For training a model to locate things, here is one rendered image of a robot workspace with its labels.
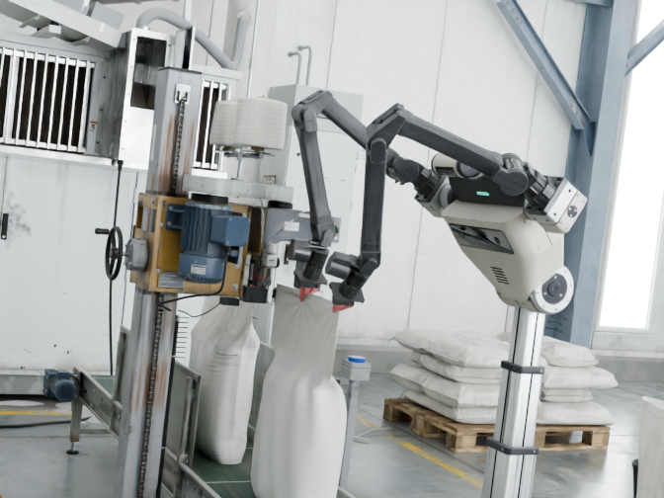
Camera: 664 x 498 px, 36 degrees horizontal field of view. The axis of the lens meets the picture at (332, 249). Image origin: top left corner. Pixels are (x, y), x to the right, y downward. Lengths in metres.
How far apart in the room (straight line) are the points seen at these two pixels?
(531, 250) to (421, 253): 5.51
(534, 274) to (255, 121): 0.98
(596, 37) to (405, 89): 1.97
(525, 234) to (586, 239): 6.04
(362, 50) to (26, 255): 3.41
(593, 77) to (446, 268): 2.18
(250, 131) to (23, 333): 3.13
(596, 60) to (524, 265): 6.43
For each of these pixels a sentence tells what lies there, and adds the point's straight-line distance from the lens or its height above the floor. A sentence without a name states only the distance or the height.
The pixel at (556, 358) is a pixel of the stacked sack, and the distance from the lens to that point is 6.50.
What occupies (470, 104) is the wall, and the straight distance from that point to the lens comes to 8.67.
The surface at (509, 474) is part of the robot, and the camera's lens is 3.25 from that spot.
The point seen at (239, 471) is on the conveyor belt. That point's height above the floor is 0.38.
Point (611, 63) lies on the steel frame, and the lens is 9.11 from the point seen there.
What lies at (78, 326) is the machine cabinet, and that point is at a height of 0.47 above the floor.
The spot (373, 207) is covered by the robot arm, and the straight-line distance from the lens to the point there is 2.77.
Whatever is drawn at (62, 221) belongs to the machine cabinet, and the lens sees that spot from 6.02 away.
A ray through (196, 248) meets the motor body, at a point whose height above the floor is 1.19.
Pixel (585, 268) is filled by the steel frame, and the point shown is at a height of 1.03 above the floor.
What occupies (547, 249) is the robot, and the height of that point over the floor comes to 1.32.
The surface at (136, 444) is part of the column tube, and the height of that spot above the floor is 0.51.
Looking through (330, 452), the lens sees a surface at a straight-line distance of 3.15.
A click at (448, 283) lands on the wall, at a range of 8.64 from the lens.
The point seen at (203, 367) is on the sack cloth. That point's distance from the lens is 3.82.
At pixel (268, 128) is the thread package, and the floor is 1.59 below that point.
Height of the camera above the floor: 1.40
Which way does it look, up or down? 3 degrees down
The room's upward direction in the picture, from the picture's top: 7 degrees clockwise
